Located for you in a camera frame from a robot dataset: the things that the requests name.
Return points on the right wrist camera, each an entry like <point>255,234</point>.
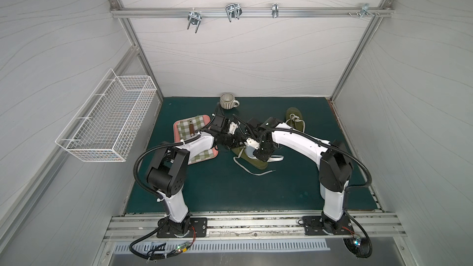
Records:
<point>252,143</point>

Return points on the metal hook clamp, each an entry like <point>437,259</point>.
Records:
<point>364,12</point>
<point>233,11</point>
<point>194,19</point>

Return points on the ribbed ceramic mug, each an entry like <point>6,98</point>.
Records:
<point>228,101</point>

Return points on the metal hook clamp left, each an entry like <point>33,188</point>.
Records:
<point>194,19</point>

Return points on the olive green shoe white laces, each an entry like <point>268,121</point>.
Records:
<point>260,165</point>

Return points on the white wire basket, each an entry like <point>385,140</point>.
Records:
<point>106,125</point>

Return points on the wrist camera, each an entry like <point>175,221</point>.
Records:
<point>252,143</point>
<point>232,128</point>

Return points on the metal hook clamp middle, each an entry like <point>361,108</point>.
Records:
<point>233,11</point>

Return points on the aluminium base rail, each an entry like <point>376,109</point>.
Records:
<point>242,225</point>

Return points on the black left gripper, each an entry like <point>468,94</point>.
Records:
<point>229,137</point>

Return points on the brown handled spatula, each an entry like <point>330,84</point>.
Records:
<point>191,128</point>

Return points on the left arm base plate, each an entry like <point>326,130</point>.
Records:
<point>189,227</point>

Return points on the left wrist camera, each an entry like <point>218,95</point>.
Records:
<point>232,128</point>

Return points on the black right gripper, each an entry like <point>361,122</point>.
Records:
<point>263,150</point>

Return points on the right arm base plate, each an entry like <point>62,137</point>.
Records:
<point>322,225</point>

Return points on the pink tray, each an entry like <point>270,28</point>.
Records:
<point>177,133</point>

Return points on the metal hook small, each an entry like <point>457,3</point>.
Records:
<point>275,10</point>

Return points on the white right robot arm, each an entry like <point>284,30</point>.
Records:
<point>332,160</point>

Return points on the green checkered cloth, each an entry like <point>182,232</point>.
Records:
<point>192,125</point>

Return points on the metal hook clamp right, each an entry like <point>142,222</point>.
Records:
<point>364,12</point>

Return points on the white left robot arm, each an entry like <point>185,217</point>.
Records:
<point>162,170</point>

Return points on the white slotted vent strip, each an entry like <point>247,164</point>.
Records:
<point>230,246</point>

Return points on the light blue insole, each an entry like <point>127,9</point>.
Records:
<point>249,151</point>

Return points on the aluminium top rail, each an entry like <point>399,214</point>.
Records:
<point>247,12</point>

